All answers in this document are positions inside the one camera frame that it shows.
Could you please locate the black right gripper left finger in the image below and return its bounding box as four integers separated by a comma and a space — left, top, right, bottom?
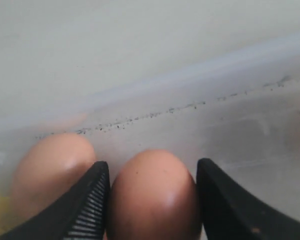
0, 161, 109, 240

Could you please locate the brown egg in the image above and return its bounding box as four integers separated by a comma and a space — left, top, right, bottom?
10, 133, 97, 221
106, 149, 202, 240

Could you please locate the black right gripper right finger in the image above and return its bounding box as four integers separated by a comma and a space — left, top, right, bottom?
196, 158, 300, 240

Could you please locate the clear plastic container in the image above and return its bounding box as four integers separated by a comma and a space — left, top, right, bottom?
0, 29, 300, 240

